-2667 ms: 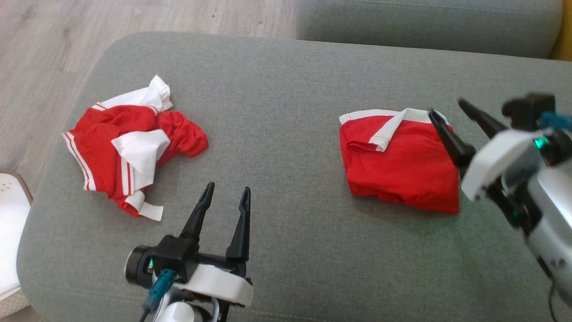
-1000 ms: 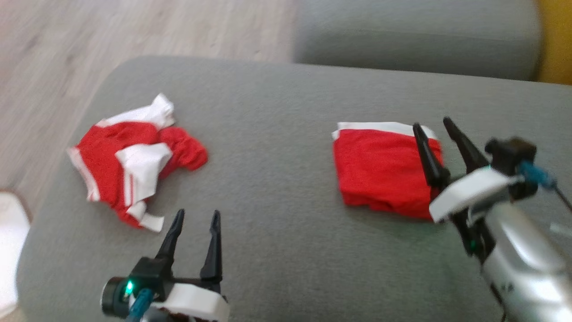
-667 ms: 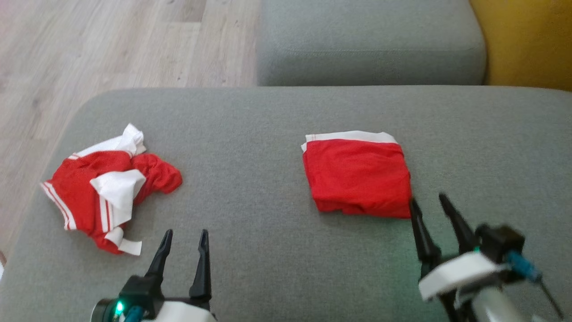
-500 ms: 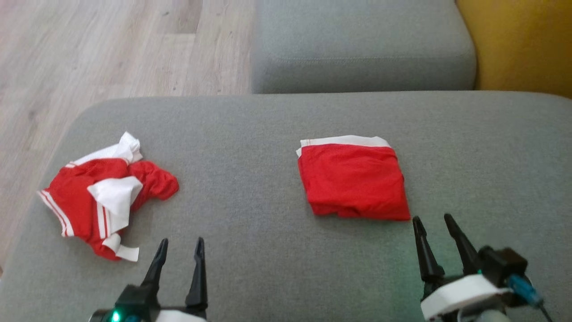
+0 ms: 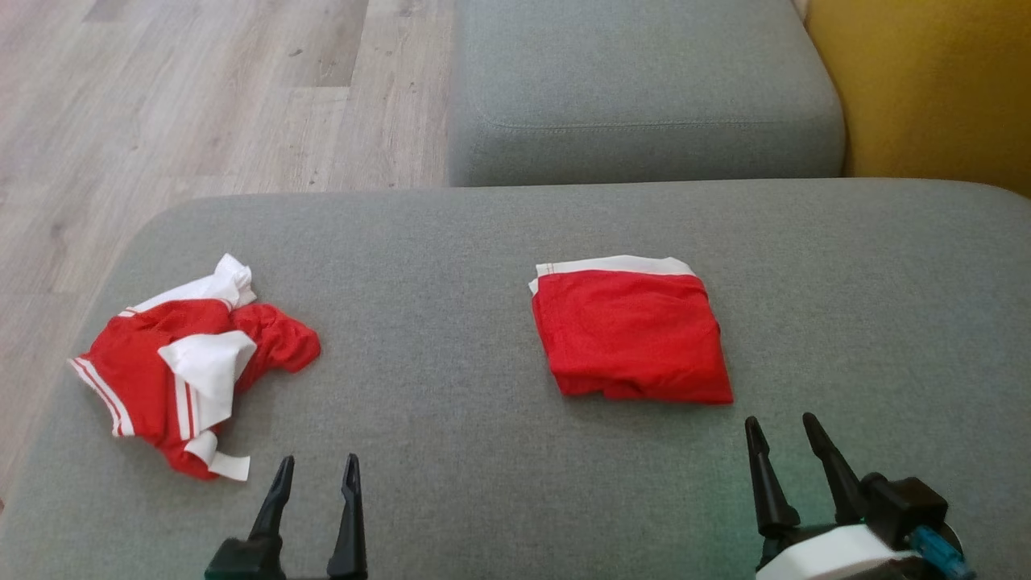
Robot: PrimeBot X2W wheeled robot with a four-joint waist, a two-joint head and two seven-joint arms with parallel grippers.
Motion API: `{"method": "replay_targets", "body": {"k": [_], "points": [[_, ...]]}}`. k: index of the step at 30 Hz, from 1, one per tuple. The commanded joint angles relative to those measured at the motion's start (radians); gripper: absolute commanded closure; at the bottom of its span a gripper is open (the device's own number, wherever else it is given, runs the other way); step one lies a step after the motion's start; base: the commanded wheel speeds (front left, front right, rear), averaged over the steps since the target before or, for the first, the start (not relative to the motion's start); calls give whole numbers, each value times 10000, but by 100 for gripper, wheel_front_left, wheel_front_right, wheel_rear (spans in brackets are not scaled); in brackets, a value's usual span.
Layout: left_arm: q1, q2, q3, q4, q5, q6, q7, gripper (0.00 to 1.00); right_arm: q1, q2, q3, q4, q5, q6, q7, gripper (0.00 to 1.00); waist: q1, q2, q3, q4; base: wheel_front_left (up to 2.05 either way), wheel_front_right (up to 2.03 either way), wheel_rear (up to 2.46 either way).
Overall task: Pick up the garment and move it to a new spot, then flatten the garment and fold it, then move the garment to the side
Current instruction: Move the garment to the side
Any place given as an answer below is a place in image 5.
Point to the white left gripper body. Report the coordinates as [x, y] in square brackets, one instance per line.
[250, 560]

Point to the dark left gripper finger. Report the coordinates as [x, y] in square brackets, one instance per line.
[274, 507]
[350, 532]

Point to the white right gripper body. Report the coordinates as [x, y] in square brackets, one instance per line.
[830, 560]

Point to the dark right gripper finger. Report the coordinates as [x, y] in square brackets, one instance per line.
[769, 499]
[842, 483]

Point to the red shorts with white stripes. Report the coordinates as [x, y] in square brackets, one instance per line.
[129, 379]

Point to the red shorts white waistband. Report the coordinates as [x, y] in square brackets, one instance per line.
[628, 338]

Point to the large grey sofa seat cushion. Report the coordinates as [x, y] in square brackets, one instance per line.
[483, 451]

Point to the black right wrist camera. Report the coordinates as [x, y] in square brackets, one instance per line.
[906, 507]

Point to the cream strip by wall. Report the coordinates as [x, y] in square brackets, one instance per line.
[800, 8]

